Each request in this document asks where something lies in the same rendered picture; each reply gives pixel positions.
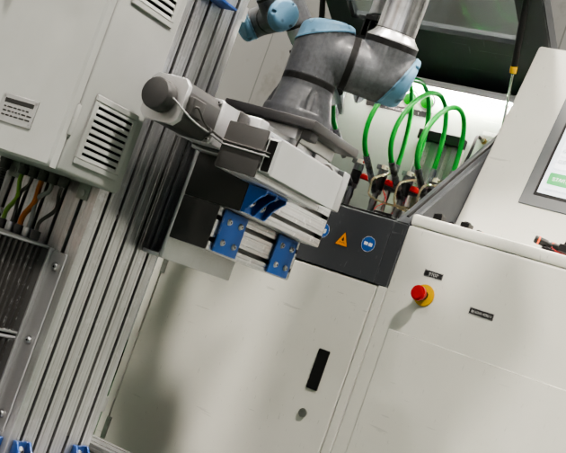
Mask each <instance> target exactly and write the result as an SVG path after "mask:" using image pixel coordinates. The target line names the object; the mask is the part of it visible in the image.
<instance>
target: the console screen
mask: <svg viewBox="0 0 566 453"><path fill-rule="evenodd" d="M518 203H522V204H526V205H529V206H533V207H537V208H540V209H546V210H550V211H553V212H557V213H561V214H564V215H566V99H565V101H564V103H563V106H562V108H561V110H560V112H559V114H558V116H557V119H556V121H555V122H554V124H553V127H552V130H551V132H550V134H549V136H548V138H547V139H546V142H545V144H544V147H543V149H542V151H541V153H540V155H539V157H538V159H537V161H536V163H535V167H534V169H533V171H532V172H531V174H530V176H529V179H528V181H527V183H526V186H525V188H524V190H523V192H522V194H521V196H520V198H519V200H518Z"/></svg>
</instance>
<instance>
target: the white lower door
mask: <svg viewBox="0 0 566 453"><path fill-rule="evenodd" d="M160 272H161V275H160V278H159V280H158V283H157V285H156V288H155V293H154V295H153V297H152V300H151V303H150V306H149V308H148V310H147V313H146V318H145V320H144V323H143V325H142V328H141V330H140V333H139V336H138V338H137V342H136V345H135V348H134V350H133V352H132V355H131V358H130V361H129V364H128V367H127V370H126V373H125V375H124V378H123V380H122V383H121V386H120V388H119V392H118V395H117V397H116V400H115V403H114V405H113V408H112V410H111V415H110V416H109V415H108V416H107V419H106V421H105V423H104V426H103V429H102V433H101V436H100V437H102V439H103V440H106V441H108V442H109V443H112V444H114V445H116V446H118V447H120V448H122V449H125V450H126V451H128V452H131V453H321V450H322V447H323V443H324V441H325V438H326V435H327V432H328V430H329V427H330V424H331V422H332V417H333V415H334V412H335V409H336V406H337V403H338V401H339V399H340V394H341V391H342V388H343V386H344V383H345V380H346V378H347V375H348V373H349V368H350V365H351V362H352V360H353V358H354V355H355V352H356V349H357V347H358V342H359V339H360V337H361V334H362V332H363V329H364V326H365V323H366V320H367V317H368V314H369V311H370V308H371V306H372V303H373V300H374V297H375V295H376V291H377V288H378V287H377V286H374V285H371V284H368V283H366V282H363V281H360V280H355V279H352V278H350V277H347V276H344V275H341V274H339V273H336V272H333V271H328V270H325V269H322V268H319V267H316V266H313V265H311V264H308V263H305V262H300V261H298V260H295V261H294V264H293V266H292V269H291V272H290V274H289V277H288V280H283V279H281V278H278V277H275V276H272V275H269V274H267V273H264V272H261V271H256V270H255V269H252V268H249V267H247V266H244V265H242V264H240V263H237V262H236V263H235V264H234V267H233V270H232V273H231V276H230V279H229V280H223V279H220V278H218V277H215V276H212V275H209V274H206V273H205V272H202V271H197V270H194V269H192V268H189V267H186V266H184V265H181V264H179V263H176V262H171V261H168V260H166V259H164V261H163V263H162V266H161V269H160Z"/></svg>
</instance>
